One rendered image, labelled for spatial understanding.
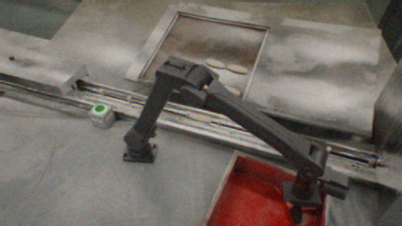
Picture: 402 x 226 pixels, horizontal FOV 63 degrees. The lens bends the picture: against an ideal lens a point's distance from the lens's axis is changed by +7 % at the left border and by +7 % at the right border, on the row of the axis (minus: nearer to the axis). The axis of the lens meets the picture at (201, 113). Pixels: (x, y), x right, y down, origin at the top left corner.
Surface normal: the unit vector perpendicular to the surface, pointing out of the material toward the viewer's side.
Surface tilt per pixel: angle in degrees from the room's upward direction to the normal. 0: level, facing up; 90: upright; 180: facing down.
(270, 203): 0
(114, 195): 0
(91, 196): 0
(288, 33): 10
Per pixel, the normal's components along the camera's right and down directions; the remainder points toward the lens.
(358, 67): -0.07, -0.58
